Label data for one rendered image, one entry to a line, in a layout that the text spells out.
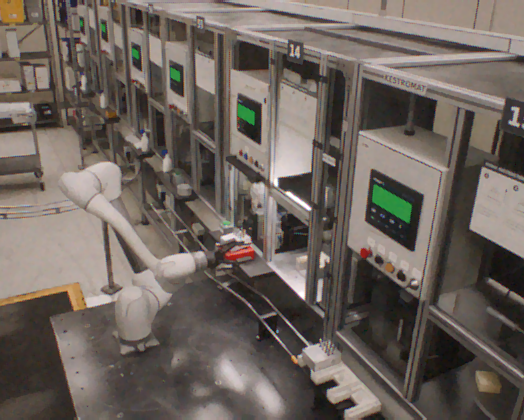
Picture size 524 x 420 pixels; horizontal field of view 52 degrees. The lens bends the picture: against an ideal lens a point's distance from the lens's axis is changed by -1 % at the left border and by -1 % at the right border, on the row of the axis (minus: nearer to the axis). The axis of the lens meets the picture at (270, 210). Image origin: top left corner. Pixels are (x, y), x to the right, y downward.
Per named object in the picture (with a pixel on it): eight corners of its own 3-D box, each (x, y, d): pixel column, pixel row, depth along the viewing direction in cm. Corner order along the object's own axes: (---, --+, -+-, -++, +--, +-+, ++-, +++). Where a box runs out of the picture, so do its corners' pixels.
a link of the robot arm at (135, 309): (110, 336, 248) (105, 296, 239) (131, 314, 264) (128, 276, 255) (140, 344, 244) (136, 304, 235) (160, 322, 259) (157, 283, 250)
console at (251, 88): (226, 154, 294) (225, 69, 275) (272, 147, 307) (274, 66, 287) (261, 180, 261) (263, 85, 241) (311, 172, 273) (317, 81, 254)
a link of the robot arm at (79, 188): (89, 195, 227) (108, 184, 239) (56, 170, 228) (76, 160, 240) (80, 217, 234) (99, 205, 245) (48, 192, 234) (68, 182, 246)
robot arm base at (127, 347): (123, 362, 241) (122, 352, 239) (112, 334, 259) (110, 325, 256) (162, 350, 249) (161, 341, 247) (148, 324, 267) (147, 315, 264)
